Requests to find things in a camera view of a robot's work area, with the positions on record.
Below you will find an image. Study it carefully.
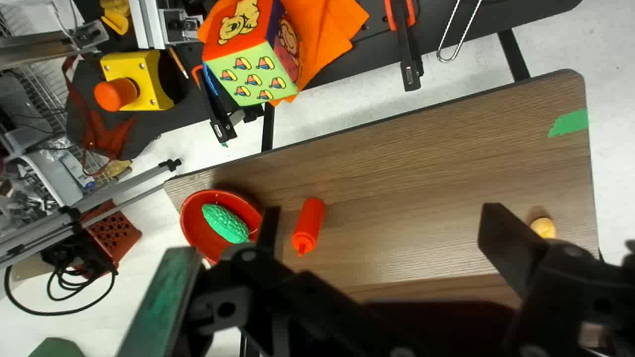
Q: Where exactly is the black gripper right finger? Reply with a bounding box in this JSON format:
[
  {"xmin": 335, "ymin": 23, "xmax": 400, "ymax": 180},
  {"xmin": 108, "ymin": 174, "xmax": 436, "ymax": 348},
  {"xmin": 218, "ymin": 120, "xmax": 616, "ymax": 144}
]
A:
[{"xmin": 476, "ymin": 200, "xmax": 553, "ymax": 301}]

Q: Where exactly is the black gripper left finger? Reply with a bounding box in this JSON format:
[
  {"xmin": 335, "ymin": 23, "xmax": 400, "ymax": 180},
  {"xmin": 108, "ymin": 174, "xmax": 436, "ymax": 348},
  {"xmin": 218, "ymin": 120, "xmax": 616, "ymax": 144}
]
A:
[{"xmin": 255, "ymin": 204, "xmax": 283, "ymax": 257}]

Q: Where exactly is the green bumpy gourd toy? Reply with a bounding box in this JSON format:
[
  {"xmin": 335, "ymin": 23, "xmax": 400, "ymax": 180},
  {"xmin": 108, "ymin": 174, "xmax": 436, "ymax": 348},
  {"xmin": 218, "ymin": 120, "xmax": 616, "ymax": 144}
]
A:
[{"xmin": 200, "ymin": 202, "xmax": 251, "ymax": 245}]

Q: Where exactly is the red bowl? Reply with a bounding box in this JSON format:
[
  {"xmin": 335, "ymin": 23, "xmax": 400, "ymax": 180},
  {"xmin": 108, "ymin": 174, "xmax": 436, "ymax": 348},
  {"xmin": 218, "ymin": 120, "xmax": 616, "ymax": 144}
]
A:
[{"xmin": 178, "ymin": 188, "xmax": 265, "ymax": 267}]

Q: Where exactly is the small yellow toy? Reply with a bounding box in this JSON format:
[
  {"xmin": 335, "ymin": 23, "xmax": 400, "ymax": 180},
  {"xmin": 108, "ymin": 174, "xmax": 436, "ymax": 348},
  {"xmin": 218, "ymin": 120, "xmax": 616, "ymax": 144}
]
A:
[{"xmin": 527, "ymin": 210, "xmax": 559, "ymax": 239}]

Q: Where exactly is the red squeeze bottle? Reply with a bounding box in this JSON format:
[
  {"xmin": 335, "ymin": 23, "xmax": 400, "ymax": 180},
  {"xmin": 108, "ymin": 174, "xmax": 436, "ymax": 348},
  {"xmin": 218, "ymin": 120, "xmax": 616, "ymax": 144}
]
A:
[{"xmin": 289, "ymin": 194, "xmax": 329, "ymax": 257}]

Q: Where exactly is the green tape strip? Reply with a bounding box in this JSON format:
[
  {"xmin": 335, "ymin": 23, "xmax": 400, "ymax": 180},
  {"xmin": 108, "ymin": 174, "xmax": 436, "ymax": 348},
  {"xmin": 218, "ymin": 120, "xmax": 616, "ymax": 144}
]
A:
[{"xmin": 545, "ymin": 104, "xmax": 589, "ymax": 140}]

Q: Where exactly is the red perforated crate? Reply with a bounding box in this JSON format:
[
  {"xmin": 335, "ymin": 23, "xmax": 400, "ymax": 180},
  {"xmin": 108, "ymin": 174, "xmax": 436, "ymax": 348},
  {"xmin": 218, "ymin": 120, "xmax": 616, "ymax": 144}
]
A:
[{"xmin": 77, "ymin": 200, "xmax": 144, "ymax": 271}]

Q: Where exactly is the black bag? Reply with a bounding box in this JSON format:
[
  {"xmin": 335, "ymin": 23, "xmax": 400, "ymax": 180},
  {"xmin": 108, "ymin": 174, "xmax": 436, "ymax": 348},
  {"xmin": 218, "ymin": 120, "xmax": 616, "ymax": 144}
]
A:
[{"xmin": 63, "ymin": 53, "xmax": 220, "ymax": 162}]

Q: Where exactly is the colourful bear print cube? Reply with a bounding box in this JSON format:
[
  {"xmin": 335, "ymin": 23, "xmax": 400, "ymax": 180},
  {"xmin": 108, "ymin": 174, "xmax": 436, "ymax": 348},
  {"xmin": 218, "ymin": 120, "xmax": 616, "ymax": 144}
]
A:
[{"xmin": 196, "ymin": 0, "xmax": 303, "ymax": 108}]

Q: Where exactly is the grey tripod with black feet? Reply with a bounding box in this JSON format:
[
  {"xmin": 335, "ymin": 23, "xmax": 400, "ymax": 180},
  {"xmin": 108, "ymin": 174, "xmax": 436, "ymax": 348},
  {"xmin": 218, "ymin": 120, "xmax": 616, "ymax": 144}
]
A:
[{"xmin": 0, "ymin": 156, "xmax": 184, "ymax": 267}]

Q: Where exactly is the yellow emergency stop button box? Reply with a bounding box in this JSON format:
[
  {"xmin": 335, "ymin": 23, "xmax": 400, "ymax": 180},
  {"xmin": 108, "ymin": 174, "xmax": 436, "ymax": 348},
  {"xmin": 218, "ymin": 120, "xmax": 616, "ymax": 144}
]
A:
[{"xmin": 91, "ymin": 49, "xmax": 176, "ymax": 114}]

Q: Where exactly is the orange cloth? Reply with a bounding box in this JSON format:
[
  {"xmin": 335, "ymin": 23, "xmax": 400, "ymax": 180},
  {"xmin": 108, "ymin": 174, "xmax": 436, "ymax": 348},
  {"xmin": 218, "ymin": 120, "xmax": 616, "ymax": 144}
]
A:
[{"xmin": 279, "ymin": 0, "xmax": 370, "ymax": 93}]

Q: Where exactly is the black clamp with blue handle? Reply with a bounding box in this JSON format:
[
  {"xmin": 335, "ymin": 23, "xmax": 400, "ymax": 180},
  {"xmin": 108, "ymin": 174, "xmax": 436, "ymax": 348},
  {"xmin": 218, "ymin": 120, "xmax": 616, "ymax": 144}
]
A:
[{"xmin": 198, "ymin": 63, "xmax": 247, "ymax": 144}]

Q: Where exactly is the metal wire hook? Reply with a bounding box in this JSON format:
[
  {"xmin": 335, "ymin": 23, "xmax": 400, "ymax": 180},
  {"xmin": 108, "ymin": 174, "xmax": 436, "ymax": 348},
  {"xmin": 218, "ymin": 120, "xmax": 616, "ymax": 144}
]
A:
[{"xmin": 434, "ymin": 0, "xmax": 485, "ymax": 65}]

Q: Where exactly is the black cable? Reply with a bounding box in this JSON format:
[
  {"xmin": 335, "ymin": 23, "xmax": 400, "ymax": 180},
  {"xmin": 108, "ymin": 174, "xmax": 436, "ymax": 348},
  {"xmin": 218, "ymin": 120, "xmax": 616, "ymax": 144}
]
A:
[{"xmin": 1, "ymin": 243, "xmax": 118, "ymax": 319}]

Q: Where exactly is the black clamp with orange handle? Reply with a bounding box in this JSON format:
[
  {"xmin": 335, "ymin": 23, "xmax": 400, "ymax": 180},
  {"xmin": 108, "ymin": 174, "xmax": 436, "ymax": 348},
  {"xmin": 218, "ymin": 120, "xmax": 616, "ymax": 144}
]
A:
[{"xmin": 380, "ymin": 0, "xmax": 426, "ymax": 93}]

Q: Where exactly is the aluminium profile frame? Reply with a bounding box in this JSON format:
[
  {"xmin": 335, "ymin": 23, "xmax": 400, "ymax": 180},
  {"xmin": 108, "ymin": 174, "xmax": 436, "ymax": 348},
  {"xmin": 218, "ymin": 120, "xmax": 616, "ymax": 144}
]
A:
[{"xmin": 126, "ymin": 0, "xmax": 204, "ymax": 51}]

